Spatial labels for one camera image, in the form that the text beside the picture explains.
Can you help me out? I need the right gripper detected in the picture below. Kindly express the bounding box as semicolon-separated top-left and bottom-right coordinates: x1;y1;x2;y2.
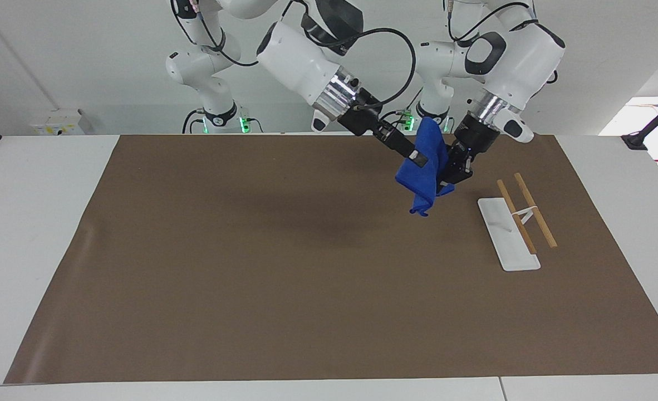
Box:
342;88;429;169

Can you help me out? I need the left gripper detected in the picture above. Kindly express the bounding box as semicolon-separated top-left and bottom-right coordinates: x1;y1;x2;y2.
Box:
438;112;500;190

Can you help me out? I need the blue towel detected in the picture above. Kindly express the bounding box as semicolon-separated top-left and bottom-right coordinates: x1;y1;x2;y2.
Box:
394;116;456;217

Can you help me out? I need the white wooden towel rack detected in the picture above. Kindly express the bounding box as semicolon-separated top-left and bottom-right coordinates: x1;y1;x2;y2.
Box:
477;172;559;272

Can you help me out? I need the black cable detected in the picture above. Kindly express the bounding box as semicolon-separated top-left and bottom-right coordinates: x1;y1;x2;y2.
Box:
169;0;259;68
337;27;418;112
182;109;203;135
446;0;532;45

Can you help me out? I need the white wall box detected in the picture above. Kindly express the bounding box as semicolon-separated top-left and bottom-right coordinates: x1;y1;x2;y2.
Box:
30;108;86;136

